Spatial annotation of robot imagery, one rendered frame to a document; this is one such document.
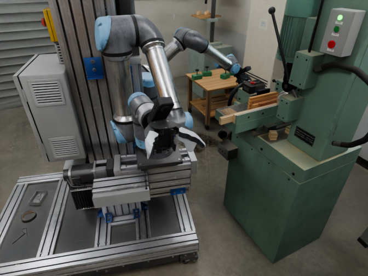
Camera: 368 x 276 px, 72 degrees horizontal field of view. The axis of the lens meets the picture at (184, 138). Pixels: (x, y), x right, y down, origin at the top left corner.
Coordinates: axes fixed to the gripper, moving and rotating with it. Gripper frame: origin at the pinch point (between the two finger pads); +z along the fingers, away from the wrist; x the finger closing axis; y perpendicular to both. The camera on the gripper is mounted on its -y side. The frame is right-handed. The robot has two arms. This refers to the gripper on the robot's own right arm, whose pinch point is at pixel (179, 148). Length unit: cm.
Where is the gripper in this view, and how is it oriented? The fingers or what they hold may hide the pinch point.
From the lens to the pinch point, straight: 62.6
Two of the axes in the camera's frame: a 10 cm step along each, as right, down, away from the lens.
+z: 4.3, 5.0, -7.5
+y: -1.2, 8.6, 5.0
